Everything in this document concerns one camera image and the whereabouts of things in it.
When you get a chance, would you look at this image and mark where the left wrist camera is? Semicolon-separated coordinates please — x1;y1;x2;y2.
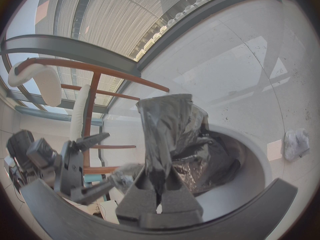
26;137;62;175

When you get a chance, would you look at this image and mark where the window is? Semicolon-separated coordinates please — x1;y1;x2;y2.
0;0;293;114

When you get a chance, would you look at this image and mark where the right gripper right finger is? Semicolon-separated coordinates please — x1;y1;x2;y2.
139;169;204;229

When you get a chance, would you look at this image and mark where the wooden chair with white cushions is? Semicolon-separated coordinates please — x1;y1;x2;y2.
7;57;170;183

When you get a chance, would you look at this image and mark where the black plastic bag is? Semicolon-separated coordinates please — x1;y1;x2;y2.
110;93;241;206

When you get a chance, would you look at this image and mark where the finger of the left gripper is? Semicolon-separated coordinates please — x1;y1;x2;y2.
71;132;111;151
71;181;115;206

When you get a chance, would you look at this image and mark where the white trash bin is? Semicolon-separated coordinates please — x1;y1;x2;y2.
192;123;272;202

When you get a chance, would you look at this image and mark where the crumpled white paper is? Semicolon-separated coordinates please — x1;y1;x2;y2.
283;128;310;162

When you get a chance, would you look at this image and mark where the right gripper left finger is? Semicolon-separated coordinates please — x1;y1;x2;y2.
115;169;160;222

